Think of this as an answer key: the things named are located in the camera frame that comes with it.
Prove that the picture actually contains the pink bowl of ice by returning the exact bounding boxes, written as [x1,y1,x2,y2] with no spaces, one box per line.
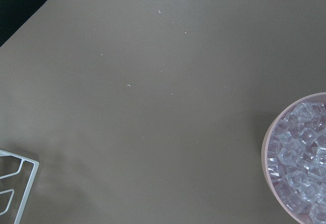
[261,93,325,223]

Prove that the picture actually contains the white wire cup rack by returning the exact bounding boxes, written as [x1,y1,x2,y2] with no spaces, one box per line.
[1,150,39,224]

